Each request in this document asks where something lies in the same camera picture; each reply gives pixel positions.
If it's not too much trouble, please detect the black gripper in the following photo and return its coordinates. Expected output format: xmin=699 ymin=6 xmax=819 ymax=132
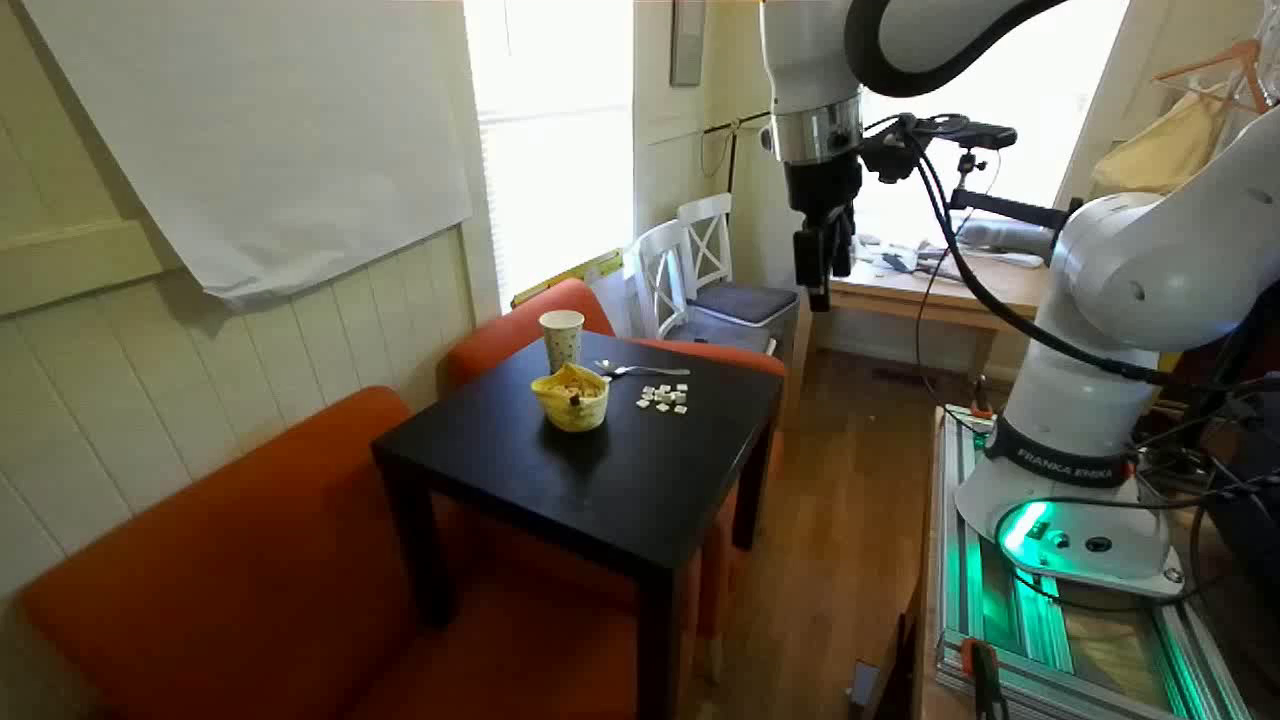
xmin=785 ymin=157 xmax=865 ymax=317

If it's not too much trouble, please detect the aluminium robot base platform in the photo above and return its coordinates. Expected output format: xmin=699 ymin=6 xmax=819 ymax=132
xmin=925 ymin=402 xmax=1257 ymax=720

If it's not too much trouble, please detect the yellow bowl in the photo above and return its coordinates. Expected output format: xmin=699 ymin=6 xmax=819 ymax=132
xmin=529 ymin=360 xmax=614 ymax=436

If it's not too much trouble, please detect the light wooden desk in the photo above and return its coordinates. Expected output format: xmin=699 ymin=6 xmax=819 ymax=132
xmin=826 ymin=242 xmax=1057 ymax=392

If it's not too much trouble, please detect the white wooden chair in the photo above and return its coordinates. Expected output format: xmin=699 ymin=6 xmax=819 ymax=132
xmin=670 ymin=190 xmax=805 ymax=333
xmin=624 ymin=214 xmax=785 ymax=356

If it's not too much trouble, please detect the metal spoon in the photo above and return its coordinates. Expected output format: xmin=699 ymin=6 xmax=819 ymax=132
xmin=590 ymin=356 xmax=697 ymax=383

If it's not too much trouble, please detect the white paper cup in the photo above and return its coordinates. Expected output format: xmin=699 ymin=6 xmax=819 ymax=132
xmin=537 ymin=309 xmax=590 ymax=374

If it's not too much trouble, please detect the black square side table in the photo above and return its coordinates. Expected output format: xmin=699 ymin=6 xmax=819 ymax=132
xmin=366 ymin=333 xmax=792 ymax=720

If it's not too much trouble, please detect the yellow hanging garment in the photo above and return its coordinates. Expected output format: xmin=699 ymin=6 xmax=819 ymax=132
xmin=1084 ymin=88 xmax=1237 ymax=200

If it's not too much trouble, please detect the wooden clothes hanger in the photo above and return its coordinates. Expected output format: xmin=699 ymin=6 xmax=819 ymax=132
xmin=1152 ymin=37 xmax=1271 ymax=125

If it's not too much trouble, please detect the white hanging sheet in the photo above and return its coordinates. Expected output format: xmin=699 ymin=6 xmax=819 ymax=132
xmin=14 ymin=0 xmax=480 ymax=312

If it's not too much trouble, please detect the orange sofa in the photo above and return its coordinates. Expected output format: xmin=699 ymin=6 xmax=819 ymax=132
xmin=10 ymin=275 xmax=792 ymax=720

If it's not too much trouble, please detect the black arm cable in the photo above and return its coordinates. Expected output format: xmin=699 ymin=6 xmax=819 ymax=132
xmin=902 ymin=114 xmax=1203 ymax=392

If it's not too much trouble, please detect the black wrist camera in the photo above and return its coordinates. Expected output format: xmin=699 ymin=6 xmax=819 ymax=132
xmin=855 ymin=113 xmax=1019 ymax=182

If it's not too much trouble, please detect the grey wall picture frame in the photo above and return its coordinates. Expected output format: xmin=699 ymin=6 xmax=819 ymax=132
xmin=668 ymin=0 xmax=712 ymax=93

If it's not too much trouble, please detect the black cable bundle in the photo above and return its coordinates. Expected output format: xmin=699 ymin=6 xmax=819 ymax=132
xmin=1131 ymin=383 xmax=1280 ymax=603

